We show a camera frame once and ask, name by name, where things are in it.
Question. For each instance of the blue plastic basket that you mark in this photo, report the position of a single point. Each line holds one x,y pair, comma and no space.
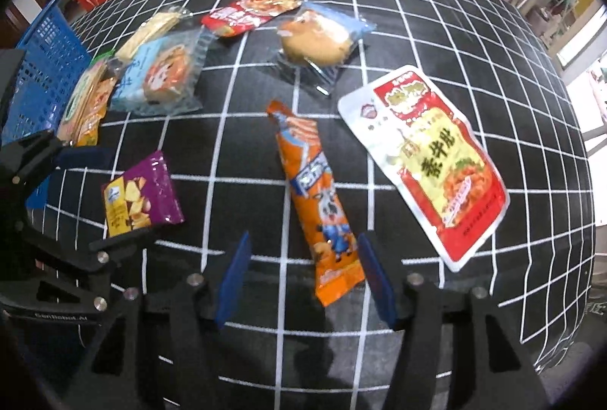
42,73

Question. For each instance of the purple snack packet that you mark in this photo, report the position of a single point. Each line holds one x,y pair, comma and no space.
142,194

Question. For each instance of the cream cracker packet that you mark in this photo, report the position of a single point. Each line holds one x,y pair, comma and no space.
147,30

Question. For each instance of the orange sausage packet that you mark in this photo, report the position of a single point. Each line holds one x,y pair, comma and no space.
315,196

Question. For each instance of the small red snack packet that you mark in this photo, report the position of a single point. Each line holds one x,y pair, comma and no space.
246,11

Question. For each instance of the black white grid tablecloth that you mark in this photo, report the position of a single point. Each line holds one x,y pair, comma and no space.
474,35

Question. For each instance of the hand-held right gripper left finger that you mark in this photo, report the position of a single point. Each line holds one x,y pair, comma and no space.
232,282

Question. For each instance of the large red silver snack pouch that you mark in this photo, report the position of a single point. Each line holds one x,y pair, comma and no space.
427,153

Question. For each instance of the green label snack packet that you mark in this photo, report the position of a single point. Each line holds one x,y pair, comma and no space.
78,99

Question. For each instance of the bread in clear blue packet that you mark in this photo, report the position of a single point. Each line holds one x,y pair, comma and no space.
315,37

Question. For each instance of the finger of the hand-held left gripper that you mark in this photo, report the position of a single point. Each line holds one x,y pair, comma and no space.
80,159
123,241

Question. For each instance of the light blue cake packet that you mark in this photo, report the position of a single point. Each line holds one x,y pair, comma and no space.
161,73

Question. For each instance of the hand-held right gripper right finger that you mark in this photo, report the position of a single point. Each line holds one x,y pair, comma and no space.
377,282

